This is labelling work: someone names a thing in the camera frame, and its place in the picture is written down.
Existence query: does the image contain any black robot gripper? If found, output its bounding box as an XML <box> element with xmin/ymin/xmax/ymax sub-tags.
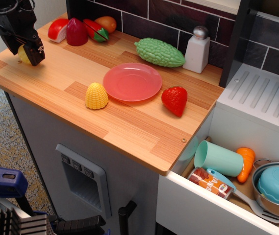
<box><xmin>0</xmin><ymin>0</ymin><xmax>45</xmax><ymax>66</ymax></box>

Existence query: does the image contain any yellow toy potato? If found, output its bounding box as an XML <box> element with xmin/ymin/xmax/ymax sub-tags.
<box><xmin>18</xmin><ymin>45</ymin><xmax>31</xmax><ymax>65</ymax></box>

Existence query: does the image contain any robot base metal plate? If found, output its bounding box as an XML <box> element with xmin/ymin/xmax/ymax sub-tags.
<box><xmin>0</xmin><ymin>198</ymin><xmax>54</xmax><ymax>235</ymax></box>

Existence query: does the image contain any pink plastic plate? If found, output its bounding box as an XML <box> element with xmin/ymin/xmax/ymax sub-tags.
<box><xmin>102</xmin><ymin>63</ymin><xmax>162</xmax><ymax>102</ymax></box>

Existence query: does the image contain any red white toy slice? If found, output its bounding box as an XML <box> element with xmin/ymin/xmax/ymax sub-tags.
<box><xmin>48</xmin><ymin>19</ymin><xmax>69</xmax><ymax>43</ymax></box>

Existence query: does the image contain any dark red toy vegetable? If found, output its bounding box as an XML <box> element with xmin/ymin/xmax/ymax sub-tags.
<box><xmin>66</xmin><ymin>18</ymin><xmax>88</xmax><ymax>46</ymax></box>

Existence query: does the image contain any red toy chili pepper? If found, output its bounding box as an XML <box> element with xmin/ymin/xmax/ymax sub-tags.
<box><xmin>83</xmin><ymin>19</ymin><xmax>109</xmax><ymax>43</ymax></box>

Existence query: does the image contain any yellow toy corn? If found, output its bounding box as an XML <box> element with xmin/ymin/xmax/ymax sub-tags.
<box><xmin>85</xmin><ymin>82</ymin><xmax>109</xmax><ymax>110</ymax></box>

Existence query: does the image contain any green toy bitter gourd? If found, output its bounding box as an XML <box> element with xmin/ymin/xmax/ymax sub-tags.
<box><xmin>134</xmin><ymin>38</ymin><xmax>185</xmax><ymax>68</ymax></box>

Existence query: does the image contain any blue clamp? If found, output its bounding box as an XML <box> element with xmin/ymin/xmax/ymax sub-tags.
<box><xmin>0</xmin><ymin>167</ymin><xmax>28</xmax><ymax>198</ymax></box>

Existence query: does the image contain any grey ice dispenser panel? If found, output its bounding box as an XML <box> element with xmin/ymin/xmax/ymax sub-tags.
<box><xmin>55</xmin><ymin>143</ymin><xmax>111</xmax><ymax>219</ymax></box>

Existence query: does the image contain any red toy strawberry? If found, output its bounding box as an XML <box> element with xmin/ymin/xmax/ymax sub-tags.
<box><xmin>161</xmin><ymin>86</ymin><xmax>188</xmax><ymax>118</ymax></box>

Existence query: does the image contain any white salt shaker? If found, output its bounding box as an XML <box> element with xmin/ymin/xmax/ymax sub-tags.
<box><xmin>183</xmin><ymin>26</ymin><xmax>210</xmax><ymax>73</ymax></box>

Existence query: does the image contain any mint green plastic cup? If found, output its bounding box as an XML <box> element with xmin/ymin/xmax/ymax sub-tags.
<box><xmin>194</xmin><ymin>141</ymin><xmax>244</xmax><ymax>177</ymax></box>

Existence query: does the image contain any toy food can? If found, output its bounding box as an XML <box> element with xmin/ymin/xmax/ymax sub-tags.
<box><xmin>187</xmin><ymin>167</ymin><xmax>234</xmax><ymax>200</ymax></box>

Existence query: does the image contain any light blue plastic spoon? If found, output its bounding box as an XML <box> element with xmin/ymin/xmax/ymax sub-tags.
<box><xmin>206</xmin><ymin>168</ymin><xmax>236</xmax><ymax>191</ymax></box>

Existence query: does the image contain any orange toy carrot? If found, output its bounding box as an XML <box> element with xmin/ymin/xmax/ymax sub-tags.
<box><xmin>236</xmin><ymin>147</ymin><xmax>255</xmax><ymax>183</ymax></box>

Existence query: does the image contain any grey toy spatula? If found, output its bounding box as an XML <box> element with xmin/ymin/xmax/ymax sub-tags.
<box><xmin>234</xmin><ymin>189</ymin><xmax>279</xmax><ymax>224</ymax></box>

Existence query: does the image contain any metal toy pot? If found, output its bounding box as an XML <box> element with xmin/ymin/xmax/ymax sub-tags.
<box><xmin>252</xmin><ymin>161</ymin><xmax>279</xmax><ymax>216</ymax></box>

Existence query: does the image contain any black cabinet door handle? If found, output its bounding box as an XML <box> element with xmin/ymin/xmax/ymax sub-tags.
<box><xmin>118</xmin><ymin>200</ymin><xmax>137</xmax><ymax>235</ymax></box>

